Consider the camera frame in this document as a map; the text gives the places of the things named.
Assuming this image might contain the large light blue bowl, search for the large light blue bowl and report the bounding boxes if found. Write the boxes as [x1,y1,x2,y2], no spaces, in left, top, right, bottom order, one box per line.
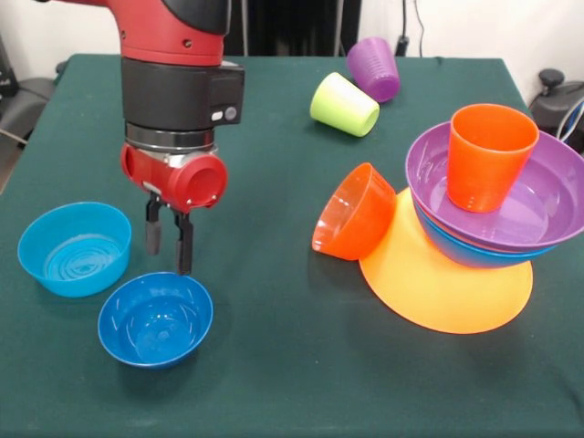
[412,195,567,268]

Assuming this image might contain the thin black cable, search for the thin black cable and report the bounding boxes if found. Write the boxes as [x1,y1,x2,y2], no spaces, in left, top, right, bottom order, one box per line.
[409,0,428,58]

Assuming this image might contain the purple bowl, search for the purple bowl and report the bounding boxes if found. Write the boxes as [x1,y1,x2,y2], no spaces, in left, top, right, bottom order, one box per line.
[404,120,584,252]

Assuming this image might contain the black cable with plug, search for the black cable with plug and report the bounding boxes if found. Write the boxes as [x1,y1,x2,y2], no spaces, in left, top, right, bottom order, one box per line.
[394,0,411,58]

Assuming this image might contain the orange cup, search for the orange cup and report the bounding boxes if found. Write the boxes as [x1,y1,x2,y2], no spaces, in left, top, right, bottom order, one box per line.
[445,103,541,214]

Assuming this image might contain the dark green tablecloth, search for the dark green tablecloth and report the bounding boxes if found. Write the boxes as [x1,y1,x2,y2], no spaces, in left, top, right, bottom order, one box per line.
[0,53,584,438]

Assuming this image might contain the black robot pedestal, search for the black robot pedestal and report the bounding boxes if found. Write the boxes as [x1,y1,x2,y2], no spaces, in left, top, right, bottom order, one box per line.
[225,0,361,58]

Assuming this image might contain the flat-bottomed light blue bowl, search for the flat-bottomed light blue bowl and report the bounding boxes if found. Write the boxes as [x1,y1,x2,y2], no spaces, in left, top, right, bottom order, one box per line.
[16,201,133,298]

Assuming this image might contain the large yellow-orange bowl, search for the large yellow-orange bowl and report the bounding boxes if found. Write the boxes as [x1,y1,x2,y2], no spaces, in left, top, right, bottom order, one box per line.
[359,187,535,335]

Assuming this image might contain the green cup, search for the green cup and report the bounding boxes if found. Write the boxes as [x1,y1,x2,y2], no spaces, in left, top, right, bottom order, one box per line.
[309,71,381,138]

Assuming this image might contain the small orange bowl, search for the small orange bowl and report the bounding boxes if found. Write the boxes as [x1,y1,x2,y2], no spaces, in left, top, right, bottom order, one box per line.
[311,162,397,262]

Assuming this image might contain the purple cup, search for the purple cup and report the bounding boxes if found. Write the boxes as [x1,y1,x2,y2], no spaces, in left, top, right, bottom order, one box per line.
[346,36,402,104]

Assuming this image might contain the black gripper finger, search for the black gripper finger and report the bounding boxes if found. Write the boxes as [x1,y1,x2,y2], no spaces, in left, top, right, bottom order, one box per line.
[144,191,163,256]
[172,210,195,277]

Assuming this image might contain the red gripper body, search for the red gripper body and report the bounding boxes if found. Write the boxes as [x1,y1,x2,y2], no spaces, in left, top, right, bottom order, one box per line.
[120,143,229,214]

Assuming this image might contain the dark blue bowl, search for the dark blue bowl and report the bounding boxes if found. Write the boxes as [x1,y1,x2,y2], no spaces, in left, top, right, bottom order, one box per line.
[97,271,214,370]

